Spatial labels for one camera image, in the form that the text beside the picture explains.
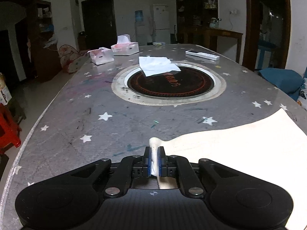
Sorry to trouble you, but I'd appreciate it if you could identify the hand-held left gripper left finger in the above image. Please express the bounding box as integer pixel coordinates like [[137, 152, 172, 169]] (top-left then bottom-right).
[[36, 147, 152, 198]]

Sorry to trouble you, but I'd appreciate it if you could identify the wooden side table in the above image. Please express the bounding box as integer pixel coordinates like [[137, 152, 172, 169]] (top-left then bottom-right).
[[179, 26, 244, 64]]

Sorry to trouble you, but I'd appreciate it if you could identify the pink white tissue box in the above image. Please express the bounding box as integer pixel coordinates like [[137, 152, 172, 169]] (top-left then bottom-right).
[[111, 35, 139, 56]]

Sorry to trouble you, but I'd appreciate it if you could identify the blue sofa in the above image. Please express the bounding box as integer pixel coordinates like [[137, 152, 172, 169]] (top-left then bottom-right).
[[258, 67, 307, 106]]

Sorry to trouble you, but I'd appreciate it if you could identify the round built-in hotplate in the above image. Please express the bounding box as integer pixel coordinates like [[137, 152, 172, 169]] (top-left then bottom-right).
[[111, 61, 226, 106]]

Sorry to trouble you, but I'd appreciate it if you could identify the dark wooden shelf cabinet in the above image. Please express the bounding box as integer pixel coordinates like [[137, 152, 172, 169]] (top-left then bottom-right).
[[176, 0, 219, 44]]

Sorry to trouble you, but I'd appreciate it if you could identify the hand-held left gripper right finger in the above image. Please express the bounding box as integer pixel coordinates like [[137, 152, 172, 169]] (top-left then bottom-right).
[[157, 147, 271, 198]]

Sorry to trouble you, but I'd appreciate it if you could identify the patterned pillow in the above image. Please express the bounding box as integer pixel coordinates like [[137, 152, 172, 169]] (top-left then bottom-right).
[[297, 77, 307, 106]]

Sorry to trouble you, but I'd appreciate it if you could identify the cream garment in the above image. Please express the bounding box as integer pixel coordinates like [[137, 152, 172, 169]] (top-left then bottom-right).
[[149, 108, 307, 230]]

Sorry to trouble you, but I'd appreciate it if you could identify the white fridge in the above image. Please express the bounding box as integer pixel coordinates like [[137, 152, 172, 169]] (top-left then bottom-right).
[[153, 4, 171, 44]]

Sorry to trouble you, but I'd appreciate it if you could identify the wooden door frame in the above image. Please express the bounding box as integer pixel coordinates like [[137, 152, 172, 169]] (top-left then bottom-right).
[[242, 0, 292, 71]]

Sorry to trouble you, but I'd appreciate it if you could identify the blue small table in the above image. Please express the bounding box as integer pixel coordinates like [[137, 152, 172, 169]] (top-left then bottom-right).
[[255, 39, 279, 70]]

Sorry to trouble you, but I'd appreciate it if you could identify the white remote control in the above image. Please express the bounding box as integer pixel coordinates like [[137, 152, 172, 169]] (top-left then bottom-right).
[[185, 50, 220, 61]]

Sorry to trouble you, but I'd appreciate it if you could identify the white paper tissue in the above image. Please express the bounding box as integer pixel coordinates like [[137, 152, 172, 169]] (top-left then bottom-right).
[[139, 56, 181, 77]]

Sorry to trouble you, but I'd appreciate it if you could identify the white water dispenser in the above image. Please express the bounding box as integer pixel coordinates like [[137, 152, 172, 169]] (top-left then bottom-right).
[[135, 21, 147, 46]]

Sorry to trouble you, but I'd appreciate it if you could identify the red plastic stool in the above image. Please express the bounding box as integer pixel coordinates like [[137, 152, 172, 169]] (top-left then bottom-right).
[[0, 103, 22, 154]]

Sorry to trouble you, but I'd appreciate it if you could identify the white paper bag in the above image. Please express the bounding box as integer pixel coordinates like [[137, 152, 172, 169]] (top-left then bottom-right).
[[0, 72, 13, 106]]

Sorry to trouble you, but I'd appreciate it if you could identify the dark wooden door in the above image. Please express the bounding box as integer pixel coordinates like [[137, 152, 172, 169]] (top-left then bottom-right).
[[81, 0, 117, 49]]

